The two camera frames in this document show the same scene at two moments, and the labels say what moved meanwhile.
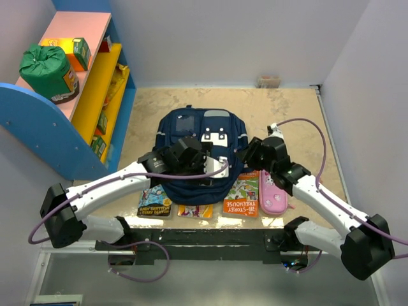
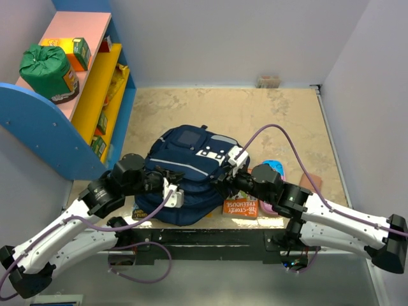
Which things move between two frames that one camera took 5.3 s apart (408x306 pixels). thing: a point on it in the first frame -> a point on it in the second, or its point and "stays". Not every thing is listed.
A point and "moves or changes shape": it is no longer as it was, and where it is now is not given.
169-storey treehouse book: x=153 y=201 -> x=139 y=214
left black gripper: x=206 y=152 -> x=170 y=176
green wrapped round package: x=47 y=71 stays
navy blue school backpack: x=222 y=134 moves or changes shape
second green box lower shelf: x=98 y=145 stays
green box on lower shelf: x=102 y=124 stays
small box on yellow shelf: x=106 y=45 stays
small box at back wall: x=268 y=82 stays
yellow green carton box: x=78 y=52 stays
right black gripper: x=247 y=154 -> x=224 y=182
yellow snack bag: x=116 y=79 stays
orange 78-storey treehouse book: x=243 y=200 stays
